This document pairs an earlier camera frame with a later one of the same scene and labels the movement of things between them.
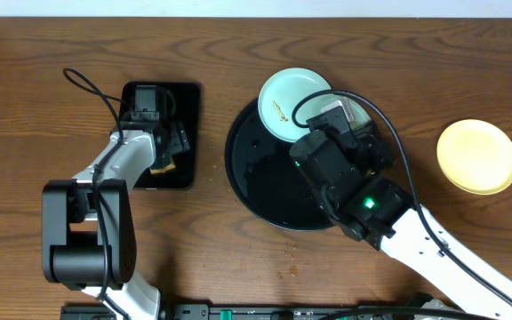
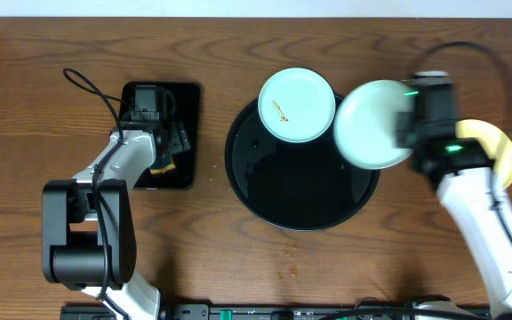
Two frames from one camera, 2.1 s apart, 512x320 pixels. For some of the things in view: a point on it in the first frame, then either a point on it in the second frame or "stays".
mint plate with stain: [279, 96] stays
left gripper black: [177, 139] stays
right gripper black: [381, 160] to [404, 122]
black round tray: [265, 180] stays
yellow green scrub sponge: [159, 171] stays
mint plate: [356, 111] to [365, 124]
